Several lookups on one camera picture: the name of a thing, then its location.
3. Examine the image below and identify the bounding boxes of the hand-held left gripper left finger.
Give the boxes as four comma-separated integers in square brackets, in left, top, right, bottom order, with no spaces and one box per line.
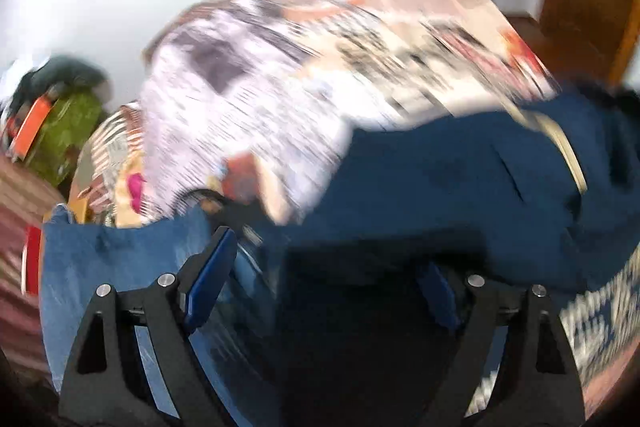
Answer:
[58,226,239,427]

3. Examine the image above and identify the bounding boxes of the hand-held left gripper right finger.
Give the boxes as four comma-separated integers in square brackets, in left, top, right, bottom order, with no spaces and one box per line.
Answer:
[417,264,587,427]

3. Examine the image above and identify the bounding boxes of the blue denim jeans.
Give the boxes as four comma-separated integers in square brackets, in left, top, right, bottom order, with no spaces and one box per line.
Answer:
[39,204,286,427]

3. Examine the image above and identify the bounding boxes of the navy patterned hoodie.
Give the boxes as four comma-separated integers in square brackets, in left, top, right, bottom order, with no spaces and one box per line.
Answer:
[220,79,640,427]

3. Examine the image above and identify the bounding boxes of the white newspaper print cloth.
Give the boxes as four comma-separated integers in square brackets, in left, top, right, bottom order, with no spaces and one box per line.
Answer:
[140,0,363,225]

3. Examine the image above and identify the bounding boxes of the red striped cloth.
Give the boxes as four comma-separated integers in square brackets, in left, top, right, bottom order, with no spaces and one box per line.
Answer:
[0,154,68,380]

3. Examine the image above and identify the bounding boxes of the green patterned box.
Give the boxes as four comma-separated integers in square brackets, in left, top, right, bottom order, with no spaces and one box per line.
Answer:
[22,92,108,188]

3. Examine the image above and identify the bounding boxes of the orange flat box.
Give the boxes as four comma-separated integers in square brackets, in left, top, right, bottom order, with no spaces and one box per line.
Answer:
[7,89,56,162]

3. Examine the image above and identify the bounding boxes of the dark green cloth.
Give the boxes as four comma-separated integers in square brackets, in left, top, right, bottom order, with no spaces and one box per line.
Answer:
[15,54,113,100]

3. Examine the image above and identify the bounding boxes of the printed bed sheet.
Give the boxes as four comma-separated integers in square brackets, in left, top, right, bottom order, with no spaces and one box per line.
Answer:
[70,0,563,228]

